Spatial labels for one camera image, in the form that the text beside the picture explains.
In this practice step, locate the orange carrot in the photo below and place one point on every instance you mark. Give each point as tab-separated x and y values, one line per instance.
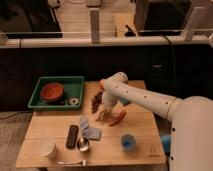
115	120

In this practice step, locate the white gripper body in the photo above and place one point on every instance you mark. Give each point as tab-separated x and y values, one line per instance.
108	101

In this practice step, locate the teal sponge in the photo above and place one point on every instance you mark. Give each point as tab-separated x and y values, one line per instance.
124	101

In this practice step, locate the red-brown bowl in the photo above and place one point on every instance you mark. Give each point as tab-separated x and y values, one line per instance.
52	92

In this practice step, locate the black object on desk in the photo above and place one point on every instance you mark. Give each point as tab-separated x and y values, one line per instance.
129	32

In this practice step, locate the silver fork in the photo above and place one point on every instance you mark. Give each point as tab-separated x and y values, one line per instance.
81	163

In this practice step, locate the white plastic container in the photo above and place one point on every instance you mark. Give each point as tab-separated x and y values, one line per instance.
48	148

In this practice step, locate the orange fruit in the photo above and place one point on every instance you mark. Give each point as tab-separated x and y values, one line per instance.
101	84

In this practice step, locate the metal measuring cup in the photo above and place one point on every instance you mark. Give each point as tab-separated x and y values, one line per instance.
83	144

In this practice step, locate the blue device on floor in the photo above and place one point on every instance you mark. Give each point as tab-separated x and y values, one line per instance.
166	142

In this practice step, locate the grey vertical post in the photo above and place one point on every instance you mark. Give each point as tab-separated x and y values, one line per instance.
95	25

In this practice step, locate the grey slanted post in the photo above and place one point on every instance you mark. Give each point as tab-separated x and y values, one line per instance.
192	23

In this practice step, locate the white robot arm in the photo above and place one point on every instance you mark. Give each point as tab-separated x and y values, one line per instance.
191	146

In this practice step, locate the green plastic bin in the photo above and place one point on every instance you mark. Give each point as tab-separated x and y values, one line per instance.
73	87

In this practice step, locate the blue folded cloth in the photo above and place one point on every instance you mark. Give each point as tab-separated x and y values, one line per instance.
88	132

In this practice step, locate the white horizontal rail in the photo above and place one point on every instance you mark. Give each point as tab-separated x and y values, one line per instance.
105	41

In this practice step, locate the dark red grapes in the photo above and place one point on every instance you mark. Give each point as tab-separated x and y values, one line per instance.
96	101

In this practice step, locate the cream gripper fingers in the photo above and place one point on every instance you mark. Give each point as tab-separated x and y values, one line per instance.
104	113

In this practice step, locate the peeled yellow banana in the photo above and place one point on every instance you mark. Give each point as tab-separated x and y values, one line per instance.
99	117

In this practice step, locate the blue cup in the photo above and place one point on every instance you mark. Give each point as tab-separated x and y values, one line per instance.
128	142

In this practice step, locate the black remote control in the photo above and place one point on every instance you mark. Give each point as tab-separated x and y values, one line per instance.
72	136

